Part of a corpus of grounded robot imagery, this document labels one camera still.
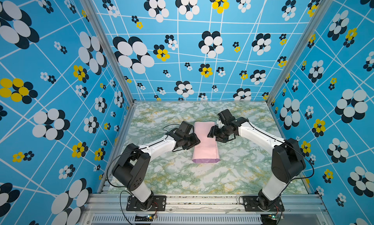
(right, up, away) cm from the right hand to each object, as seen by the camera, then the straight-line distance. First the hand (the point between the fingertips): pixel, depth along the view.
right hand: (211, 137), depth 88 cm
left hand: (-7, -3, -1) cm, 7 cm away
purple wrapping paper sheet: (-3, -8, -3) cm, 9 cm away
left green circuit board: (-33, -37, -18) cm, 53 cm away
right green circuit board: (+25, -36, -19) cm, 48 cm away
